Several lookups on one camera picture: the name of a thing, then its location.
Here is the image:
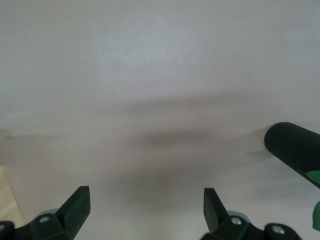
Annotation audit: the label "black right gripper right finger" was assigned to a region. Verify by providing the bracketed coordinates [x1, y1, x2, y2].
[201, 187, 301, 240]

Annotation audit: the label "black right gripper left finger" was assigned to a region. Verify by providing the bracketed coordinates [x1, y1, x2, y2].
[0, 186, 90, 240]

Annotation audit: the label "light wooden drawer cabinet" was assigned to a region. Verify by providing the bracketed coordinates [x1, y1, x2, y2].
[0, 164, 25, 225]

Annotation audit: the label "black ribbed vase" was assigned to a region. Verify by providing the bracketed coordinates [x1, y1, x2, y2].
[264, 121, 320, 190]

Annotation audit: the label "artificial red rose green leaves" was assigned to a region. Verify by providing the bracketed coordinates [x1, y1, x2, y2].
[305, 169, 320, 230]

